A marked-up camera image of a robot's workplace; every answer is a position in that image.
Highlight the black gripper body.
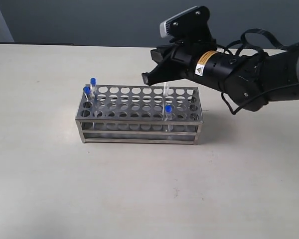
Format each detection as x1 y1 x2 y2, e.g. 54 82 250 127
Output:
170 6 264 112

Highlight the blue-capped tube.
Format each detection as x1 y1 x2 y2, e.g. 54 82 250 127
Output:
90 78 99 117
164 105 173 132
83 86 91 101
162 82 170 117

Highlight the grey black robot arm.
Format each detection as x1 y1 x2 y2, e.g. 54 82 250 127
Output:
142 6 299 115

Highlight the stainless steel tube rack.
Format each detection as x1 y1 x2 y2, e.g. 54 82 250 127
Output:
75 85 203 144

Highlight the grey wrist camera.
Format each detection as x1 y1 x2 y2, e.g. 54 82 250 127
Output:
159 6 201 38

